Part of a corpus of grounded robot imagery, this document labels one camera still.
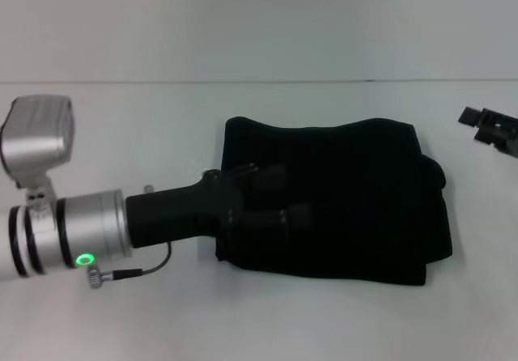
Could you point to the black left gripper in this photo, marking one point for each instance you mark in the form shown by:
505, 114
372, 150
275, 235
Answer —
182, 215

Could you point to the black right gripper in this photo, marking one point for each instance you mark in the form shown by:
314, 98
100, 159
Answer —
506, 132

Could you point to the black shirt with FREE print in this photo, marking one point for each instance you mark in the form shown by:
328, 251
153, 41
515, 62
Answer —
336, 199

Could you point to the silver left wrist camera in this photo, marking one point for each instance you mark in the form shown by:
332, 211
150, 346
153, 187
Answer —
38, 142

